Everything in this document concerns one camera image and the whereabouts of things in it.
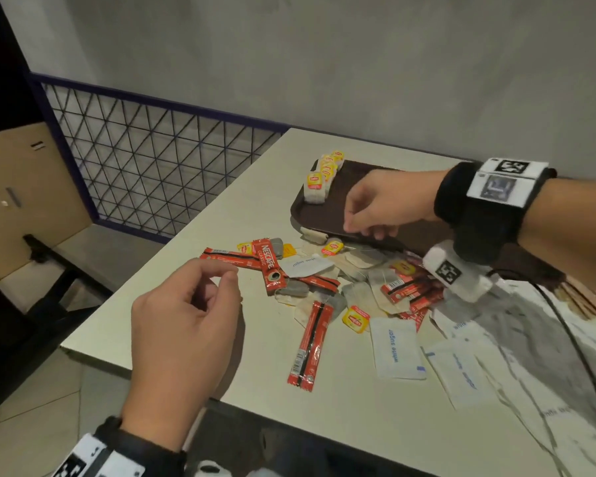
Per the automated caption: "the person's right hand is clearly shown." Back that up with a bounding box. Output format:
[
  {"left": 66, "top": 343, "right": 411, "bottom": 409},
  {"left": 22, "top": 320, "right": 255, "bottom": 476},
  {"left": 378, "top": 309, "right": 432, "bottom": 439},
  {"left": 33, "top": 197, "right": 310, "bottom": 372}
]
[{"left": 342, "top": 168, "right": 448, "bottom": 242}]

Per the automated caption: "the person's left hand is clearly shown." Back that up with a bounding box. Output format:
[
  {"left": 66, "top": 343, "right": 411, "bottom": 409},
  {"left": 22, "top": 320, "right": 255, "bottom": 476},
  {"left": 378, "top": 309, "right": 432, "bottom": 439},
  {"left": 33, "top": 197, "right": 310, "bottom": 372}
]
[{"left": 121, "top": 258, "right": 243, "bottom": 452}]

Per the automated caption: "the pile of tea bags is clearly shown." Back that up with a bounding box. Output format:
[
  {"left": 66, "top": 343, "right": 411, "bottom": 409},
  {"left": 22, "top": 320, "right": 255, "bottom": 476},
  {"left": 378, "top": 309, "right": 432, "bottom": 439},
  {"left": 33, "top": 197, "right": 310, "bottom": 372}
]
[{"left": 236, "top": 225, "right": 430, "bottom": 336}]

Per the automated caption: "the dark brown tray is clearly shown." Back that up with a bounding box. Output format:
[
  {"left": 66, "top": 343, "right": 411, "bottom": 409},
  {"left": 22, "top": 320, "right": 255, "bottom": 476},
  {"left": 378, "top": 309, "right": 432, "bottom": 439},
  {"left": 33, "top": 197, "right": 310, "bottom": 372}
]
[{"left": 290, "top": 160, "right": 567, "bottom": 293}]

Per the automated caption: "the pile of red coffee sticks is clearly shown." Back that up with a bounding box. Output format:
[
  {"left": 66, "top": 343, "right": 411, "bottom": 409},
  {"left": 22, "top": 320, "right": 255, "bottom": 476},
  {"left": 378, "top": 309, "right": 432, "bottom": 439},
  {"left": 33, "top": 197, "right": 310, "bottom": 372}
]
[{"left": 199, "top": 238, "right": 448, "bottom": 393}]

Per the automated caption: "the pile of white sugar packets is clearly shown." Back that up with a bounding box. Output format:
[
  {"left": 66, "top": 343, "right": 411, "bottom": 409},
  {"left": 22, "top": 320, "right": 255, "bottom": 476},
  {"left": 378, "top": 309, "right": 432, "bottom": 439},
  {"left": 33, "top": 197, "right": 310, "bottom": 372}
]
[{"left": 277, "top": 255, "right": 596, "bottom": 477}]

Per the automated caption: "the pile of wooden stir sticks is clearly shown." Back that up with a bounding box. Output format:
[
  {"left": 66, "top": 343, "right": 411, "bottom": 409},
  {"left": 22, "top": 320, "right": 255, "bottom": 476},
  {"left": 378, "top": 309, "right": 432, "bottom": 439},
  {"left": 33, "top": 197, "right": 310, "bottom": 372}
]
[{"left": 556, "top": 278, "right": 596, "bottom": 319}]

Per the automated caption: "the person's right forearm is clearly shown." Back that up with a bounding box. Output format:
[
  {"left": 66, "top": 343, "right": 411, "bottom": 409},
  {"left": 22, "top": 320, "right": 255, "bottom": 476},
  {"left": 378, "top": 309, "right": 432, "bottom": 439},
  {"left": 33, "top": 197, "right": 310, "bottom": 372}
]
[{"left": 519, "top": 178, "right": 596, "bottom": 299}]

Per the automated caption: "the black right wrist band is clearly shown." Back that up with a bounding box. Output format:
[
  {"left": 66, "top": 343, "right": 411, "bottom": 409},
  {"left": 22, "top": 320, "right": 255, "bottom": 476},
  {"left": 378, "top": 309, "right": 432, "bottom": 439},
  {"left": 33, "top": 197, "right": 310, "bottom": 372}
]
[{"left": 433, "top": 157, "right": 558, "bottom": 266}]

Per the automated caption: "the black wrist band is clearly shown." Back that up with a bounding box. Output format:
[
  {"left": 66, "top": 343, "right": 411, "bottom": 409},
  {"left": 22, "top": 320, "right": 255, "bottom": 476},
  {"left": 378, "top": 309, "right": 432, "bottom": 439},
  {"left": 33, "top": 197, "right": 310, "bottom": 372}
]
[
  {"left": 433, "top": 157, "right": 558, "bottom": 266},
  {"left": 52, "top": 415, "right": 187, "bottom": 477}
]

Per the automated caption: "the black left wrist band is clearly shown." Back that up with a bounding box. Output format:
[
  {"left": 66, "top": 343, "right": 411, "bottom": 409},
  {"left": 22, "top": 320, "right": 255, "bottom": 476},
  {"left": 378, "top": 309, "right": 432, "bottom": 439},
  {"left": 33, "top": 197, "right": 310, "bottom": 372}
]
[{"left": 52, "top": 415, "right": 187, "bottom": 477}]

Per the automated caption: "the light wooden cabinet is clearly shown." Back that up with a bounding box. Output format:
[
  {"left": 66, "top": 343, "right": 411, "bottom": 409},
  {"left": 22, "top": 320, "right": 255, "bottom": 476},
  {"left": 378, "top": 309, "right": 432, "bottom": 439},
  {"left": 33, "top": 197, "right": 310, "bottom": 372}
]
[{"left": 0, "top": 123, "right": 93, "bottom": 284}]

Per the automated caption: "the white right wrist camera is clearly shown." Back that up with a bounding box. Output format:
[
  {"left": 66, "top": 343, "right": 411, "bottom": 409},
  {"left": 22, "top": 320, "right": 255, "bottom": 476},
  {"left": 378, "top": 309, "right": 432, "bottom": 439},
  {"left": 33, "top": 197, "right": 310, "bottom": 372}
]
[{"left": 422, "top": 240, "right": 493, "bottom": 303}]

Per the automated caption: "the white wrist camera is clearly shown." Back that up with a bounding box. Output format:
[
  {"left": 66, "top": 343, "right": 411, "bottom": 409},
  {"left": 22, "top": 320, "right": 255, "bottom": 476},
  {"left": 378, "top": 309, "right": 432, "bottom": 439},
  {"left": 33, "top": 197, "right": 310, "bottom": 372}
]
[
  {"left": 422, "top": 240, "right": 493, "bottom": 303},
  {"left": 193, "top": 459, "right": 229, "bottom": 477}
]

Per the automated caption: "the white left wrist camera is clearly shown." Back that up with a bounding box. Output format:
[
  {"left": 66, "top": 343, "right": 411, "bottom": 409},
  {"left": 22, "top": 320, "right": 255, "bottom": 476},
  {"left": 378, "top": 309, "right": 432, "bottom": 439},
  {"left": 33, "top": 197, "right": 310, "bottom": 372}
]
[{"left": 193, "top": 459, "right": 229, "bottom": 477}]

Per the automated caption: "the black side table frame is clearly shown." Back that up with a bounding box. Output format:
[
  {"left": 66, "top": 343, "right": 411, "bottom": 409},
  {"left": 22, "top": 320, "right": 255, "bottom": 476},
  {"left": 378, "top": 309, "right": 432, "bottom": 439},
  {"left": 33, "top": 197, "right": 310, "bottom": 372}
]
[{"left": 0, "top": 234, "right": 113, "bottom": 423}]

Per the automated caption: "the black cable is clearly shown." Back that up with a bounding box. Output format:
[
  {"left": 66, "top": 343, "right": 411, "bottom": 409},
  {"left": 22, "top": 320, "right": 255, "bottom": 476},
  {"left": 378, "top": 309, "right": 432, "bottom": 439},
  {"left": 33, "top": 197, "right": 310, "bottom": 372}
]
[{"left": 486, "top": 268, "right": 596, "bottom": 443}]

